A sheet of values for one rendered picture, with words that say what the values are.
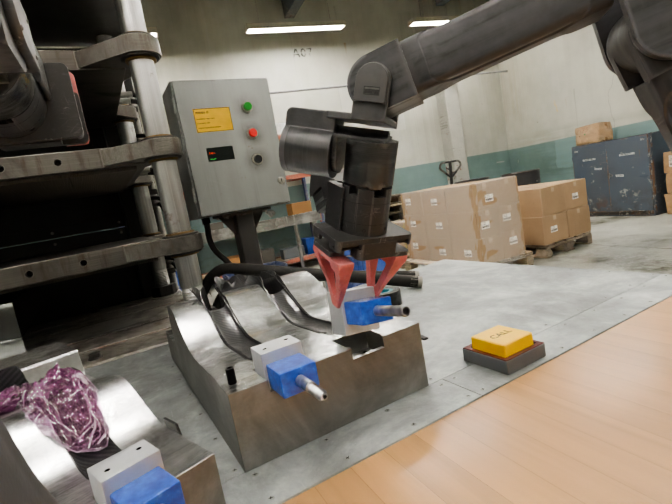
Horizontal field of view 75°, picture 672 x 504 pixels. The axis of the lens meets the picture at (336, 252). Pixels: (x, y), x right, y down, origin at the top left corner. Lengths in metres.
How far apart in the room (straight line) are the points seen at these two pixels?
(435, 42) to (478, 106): 8.93
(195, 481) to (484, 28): 0.50
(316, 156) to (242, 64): 7.19
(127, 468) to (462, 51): 0.48
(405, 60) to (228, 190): 0.98
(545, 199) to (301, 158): 4.67
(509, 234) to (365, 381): 4.11
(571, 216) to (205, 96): 4.59
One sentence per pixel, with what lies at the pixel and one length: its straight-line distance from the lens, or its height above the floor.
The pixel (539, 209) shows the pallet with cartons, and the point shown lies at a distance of 5.06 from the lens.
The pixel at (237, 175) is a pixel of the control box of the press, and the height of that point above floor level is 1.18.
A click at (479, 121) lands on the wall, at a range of 9.36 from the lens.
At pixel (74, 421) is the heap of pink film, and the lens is 0.56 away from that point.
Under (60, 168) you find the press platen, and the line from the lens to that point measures 1.27.
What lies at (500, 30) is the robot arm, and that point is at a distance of 0.48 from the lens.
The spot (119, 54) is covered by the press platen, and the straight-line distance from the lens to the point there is 1.27.
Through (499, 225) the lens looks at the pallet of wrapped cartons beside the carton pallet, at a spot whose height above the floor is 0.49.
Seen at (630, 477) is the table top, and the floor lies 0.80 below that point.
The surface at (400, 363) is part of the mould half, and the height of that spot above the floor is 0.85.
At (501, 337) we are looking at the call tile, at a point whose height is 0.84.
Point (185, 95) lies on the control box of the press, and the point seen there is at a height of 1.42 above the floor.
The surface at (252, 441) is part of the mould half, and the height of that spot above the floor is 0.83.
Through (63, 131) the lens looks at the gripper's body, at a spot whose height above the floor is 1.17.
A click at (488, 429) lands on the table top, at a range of 0.53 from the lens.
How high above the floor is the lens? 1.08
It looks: 8 degrees down
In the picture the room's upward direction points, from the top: 10 degrees counter-clockwise
